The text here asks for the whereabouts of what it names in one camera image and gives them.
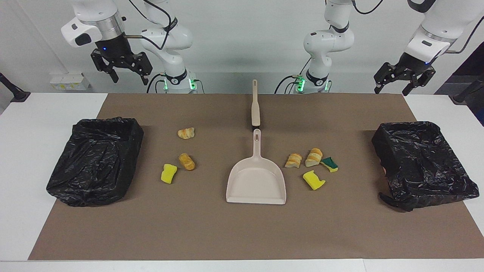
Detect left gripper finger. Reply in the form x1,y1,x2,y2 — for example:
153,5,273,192
374,62,401,94
402,68,436,96

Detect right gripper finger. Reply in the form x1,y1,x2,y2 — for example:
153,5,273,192
130,52,153,85
91,50,119,83

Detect green and yellow sponge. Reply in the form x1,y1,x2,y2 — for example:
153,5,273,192
320,156,339,173

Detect brown bread roll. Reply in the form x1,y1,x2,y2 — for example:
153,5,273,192
178,153,196,171

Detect large sliced bread piece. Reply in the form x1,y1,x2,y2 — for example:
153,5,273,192
305,148,323,168

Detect wavy yellow sponge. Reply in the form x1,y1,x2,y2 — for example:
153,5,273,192
161,164,178,184

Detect beige brush black bristles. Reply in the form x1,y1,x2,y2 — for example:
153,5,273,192
251,79,262,131

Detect small sliced bread piece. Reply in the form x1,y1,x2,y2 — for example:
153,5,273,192
285,153,303,168

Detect notched yellow sponge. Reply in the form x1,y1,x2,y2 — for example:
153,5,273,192
302,170,326,190

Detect beige plastic dustpan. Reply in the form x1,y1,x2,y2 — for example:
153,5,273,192
226,129,287,205

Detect bin with black bag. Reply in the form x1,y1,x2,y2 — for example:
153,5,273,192
371,121,480,212
46,117,144,207

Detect white power box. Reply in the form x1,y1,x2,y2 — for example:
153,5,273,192
50,73,90,91

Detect black stand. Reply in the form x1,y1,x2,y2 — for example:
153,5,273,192
449,74,484,104
0,73,31,103

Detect dark background furniture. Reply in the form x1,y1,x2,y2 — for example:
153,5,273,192
434,41,484,126

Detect brown table mat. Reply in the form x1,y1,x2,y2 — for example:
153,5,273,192
28,93,484,260

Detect black base cable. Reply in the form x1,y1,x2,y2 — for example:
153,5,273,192
274,57,312,94
147,74,168,94

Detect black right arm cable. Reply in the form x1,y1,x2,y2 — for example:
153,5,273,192
125,0,178,50

